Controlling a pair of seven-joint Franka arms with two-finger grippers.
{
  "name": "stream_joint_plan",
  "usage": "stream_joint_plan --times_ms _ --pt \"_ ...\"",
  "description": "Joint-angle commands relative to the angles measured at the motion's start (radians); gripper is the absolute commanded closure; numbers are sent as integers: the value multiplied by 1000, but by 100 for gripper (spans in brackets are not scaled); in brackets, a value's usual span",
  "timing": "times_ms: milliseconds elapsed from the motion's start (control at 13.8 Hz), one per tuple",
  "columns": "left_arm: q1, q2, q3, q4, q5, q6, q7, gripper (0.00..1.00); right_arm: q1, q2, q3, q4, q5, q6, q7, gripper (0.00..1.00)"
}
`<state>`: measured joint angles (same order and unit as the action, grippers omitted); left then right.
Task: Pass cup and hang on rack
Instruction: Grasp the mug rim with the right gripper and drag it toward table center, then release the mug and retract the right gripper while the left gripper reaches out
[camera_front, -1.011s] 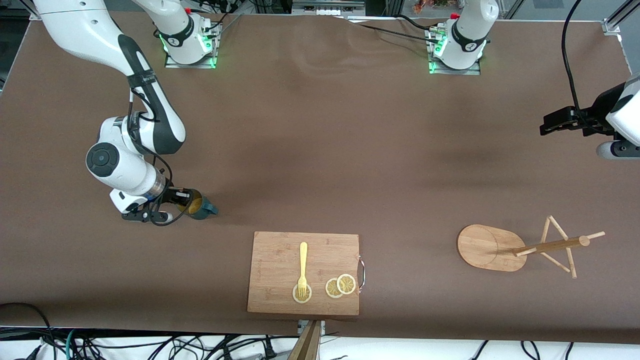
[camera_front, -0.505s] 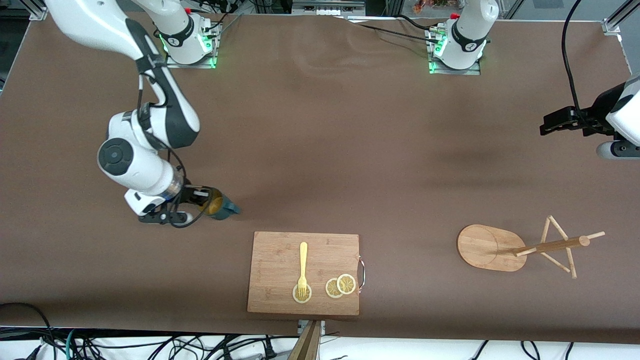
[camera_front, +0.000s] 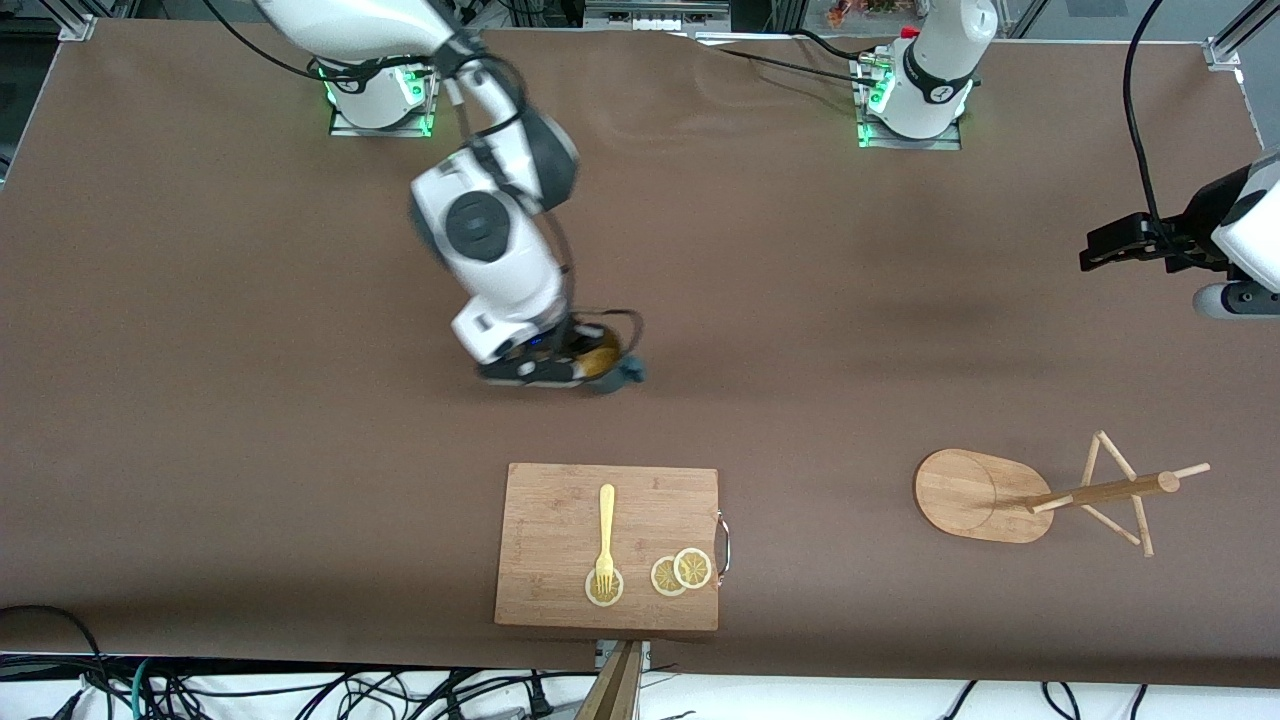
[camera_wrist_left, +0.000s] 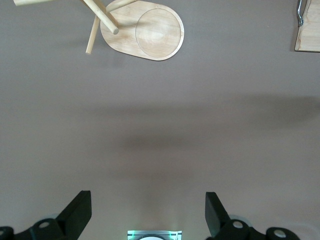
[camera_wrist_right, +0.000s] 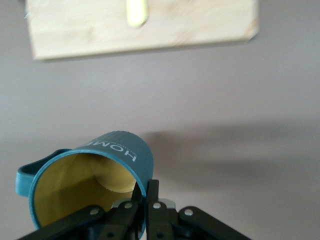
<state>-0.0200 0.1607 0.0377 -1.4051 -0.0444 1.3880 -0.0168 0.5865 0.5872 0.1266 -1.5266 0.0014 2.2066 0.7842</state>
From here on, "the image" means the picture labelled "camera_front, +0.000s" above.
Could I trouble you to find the teal cup yellow inside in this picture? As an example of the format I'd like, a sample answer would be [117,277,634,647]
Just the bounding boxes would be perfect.
[578,325,648,396]

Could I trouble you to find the wooden cup rack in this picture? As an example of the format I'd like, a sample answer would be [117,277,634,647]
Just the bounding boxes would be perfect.
[913,430,1211,558]

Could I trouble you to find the yellow plastic fork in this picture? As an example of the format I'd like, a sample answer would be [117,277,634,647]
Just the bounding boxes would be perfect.
[594,484,617,599]

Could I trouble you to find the brown table cover sheet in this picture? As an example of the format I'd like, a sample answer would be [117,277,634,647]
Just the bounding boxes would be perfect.
[0,18,1280,691]

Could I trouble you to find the bamboo cutting board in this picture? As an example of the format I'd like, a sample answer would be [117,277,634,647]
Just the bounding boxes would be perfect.
[494,462,721,632]

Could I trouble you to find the grey device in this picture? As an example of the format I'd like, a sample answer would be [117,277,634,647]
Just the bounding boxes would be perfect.
[585,0,731,31]

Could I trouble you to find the colourful objects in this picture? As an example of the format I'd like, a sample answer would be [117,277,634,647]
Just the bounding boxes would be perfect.
[825,0,901,26]

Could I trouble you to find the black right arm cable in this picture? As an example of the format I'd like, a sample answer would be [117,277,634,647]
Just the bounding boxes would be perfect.
[200,0,644,361]

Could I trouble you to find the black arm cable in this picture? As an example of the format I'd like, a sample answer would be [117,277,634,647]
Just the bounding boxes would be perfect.
[1122,0,1171,219]
[200,0,644,361]

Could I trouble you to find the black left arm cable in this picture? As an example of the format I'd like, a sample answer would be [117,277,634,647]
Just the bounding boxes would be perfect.
[1122,0,1171,219]

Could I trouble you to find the aluminium frame post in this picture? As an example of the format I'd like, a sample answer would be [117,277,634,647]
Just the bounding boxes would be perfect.
[55,0,101,41]
[1205,0,1280,71]

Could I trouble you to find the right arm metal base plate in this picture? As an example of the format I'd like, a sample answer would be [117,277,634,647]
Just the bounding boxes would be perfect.
[328,60,443,139]

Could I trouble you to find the wooden post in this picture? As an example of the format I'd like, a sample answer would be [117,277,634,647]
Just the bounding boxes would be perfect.
[575,642,643,720]

